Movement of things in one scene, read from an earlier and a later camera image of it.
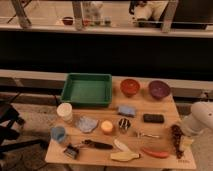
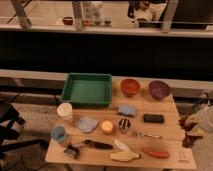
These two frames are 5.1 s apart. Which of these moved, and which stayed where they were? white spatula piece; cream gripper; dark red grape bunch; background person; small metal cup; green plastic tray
Moved: cream gripper; dark red grape bunch
Stayed: green plastic tray; small metal cup; white spatula piece; background person
